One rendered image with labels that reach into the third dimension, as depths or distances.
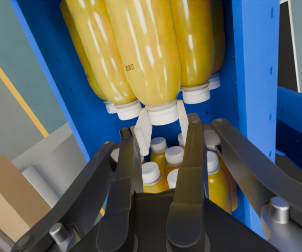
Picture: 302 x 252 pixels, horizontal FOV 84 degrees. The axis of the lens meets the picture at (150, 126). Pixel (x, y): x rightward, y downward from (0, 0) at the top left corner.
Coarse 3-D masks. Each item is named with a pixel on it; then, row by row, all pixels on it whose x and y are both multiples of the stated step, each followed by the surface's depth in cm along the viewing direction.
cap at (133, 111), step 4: (136, 104) 25; (140, 104) 26; (124, 108) 24; (128, 108) 24; (132, 108) 25; (136, 108) 25; (140, 108) 26; (120, 112) 25; (124, 112) 25; (128, 112) 24; (132, 112) 25; (136, 112) 25; (120, 116) 25; (124, 116) 25; (128, 116) 25; (132, 116) 25; (136, 116) 25
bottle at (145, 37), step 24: (120, 0) 15; (144, 0) 15; (168, 0) 16; (120, 24) 16; (144, 24) 15; (168, 24) 16; (120, 48) 17; (144, 48) 16; (168, 48) 17; (144, 72) 17; (168, 72) 17; (144, 96) 19; (168, 96) 19
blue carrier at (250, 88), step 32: (32, 0) 22; (224, 0) 25; (256, 0) 11; (32, 32) 20; (64, 32) 27; (256, 32) 12; (64, 64) 26; (224, 64) 29; (256, 64) 13; (64, 96) 24; (96, 96) 32; (224, 96) 32; (256, 96) 13; (96, 128) 31; (160, 128) 42; (256, 128) 14; (256, 224) 19
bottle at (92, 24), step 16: (80, 0) 18; (96, 0) 18; (80, 16) 19; (96, 16) 19; (80, 32) 20; (96, 32) 19; (112, 32) 20; (96, 48) 20; (112, 48) 20; (96, 64) 21; (112, 64) 21; (96, 80) 23; (112, 80) 21; (112, 96) 23; (128, 96) 23
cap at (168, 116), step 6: (168, 108) 20; (174, 108) 20; (150, 114) 21; (156, 114) 20; (162, 114) 20; (168, 114) 20; (174, 114) 20; (150, 120) 21; (156, 120) 20; (162, 120) 20; (168, 120) 20; (174, 120) 20
